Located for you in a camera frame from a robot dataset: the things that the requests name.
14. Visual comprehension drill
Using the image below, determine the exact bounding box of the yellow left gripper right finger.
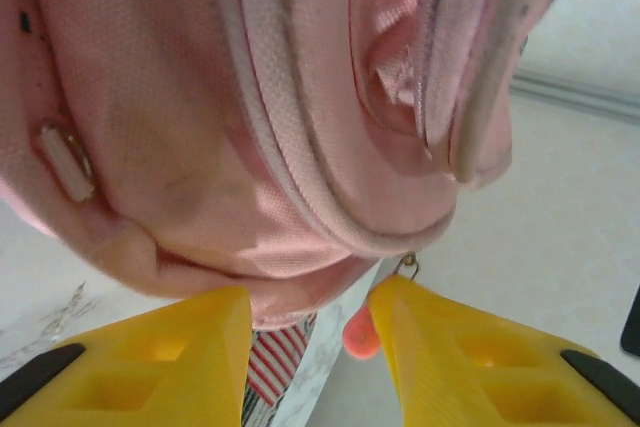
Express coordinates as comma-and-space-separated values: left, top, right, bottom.
366, 274, 640, 427

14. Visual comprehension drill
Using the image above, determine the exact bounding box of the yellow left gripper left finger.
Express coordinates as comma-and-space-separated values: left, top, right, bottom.
0, 285, 251, 427

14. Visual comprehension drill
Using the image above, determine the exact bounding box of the red white striped can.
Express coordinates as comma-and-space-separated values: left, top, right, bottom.
241, 311, 321, 427

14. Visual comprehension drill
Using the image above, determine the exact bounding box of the pink school backpack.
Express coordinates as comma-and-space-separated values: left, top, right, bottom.
0, 0, 584, 361

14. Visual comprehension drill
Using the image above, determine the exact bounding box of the aluminium right side rail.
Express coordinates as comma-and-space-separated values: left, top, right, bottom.
507, 69, 640, 123

